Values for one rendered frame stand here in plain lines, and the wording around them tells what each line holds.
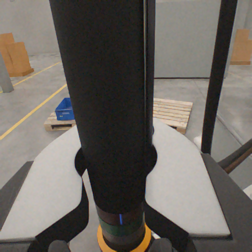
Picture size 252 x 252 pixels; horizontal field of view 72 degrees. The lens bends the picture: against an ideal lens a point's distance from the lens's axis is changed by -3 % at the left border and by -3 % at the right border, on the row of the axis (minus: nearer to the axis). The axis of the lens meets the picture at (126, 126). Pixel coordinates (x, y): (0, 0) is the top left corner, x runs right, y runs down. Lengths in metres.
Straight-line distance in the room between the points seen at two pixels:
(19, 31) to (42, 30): 1.73
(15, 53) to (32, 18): 6.43
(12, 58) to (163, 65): 5.81
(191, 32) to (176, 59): 0.79
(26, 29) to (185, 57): 11.50
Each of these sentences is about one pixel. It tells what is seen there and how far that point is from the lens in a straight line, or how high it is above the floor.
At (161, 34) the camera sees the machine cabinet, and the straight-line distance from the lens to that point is 5.58.
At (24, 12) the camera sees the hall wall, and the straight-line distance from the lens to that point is 14.76.
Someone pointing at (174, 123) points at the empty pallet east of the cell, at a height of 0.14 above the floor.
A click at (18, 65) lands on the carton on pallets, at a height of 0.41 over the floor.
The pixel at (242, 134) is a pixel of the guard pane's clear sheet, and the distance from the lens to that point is 1.34.
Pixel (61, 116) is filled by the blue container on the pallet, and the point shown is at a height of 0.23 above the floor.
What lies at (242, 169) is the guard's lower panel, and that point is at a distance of 1.36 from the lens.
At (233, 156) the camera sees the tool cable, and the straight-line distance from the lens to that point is 0.27.
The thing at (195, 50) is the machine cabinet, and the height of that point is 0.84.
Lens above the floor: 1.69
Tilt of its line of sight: 31 degrees down
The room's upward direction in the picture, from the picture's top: 4 degrees counter-clockwise
